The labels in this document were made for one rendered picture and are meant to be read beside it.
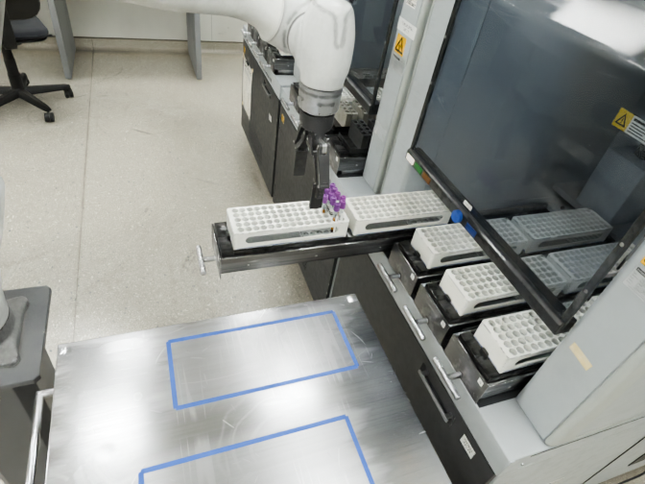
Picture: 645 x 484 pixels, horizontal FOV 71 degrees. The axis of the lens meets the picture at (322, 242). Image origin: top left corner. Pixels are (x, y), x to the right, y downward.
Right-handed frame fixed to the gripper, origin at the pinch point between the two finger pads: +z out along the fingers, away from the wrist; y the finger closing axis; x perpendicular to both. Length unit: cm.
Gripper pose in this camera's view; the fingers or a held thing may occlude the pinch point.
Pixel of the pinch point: (306, 186)
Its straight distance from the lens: 109.7
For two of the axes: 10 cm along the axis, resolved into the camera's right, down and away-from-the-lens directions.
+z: -1.4, 7.4, 6.6
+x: 9.4, -1.2, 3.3
